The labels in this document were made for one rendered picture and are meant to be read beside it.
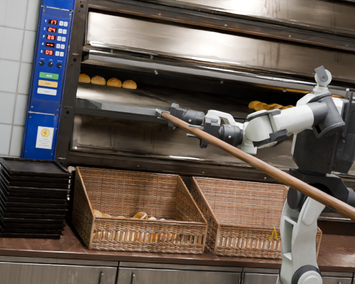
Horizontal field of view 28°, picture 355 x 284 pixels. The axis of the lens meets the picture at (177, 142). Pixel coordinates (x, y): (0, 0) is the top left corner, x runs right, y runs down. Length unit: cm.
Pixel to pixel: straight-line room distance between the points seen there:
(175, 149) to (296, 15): 96
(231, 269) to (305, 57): 125
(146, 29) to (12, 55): 67
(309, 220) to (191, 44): 117
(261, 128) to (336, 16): 150
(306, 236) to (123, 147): 109
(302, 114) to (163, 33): 117
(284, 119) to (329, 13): 144
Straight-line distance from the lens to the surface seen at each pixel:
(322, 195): 192
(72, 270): 315
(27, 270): 312
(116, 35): 353
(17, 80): 347
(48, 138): 350
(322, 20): 392
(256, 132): 261
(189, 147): 370
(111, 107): 326
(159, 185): 365
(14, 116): 349
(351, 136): 291
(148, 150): 363
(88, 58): 336
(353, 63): 406
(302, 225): 297
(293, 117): 263
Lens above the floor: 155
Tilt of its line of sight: 8 degrees down
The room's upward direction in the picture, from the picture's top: 9 degrees clockwise
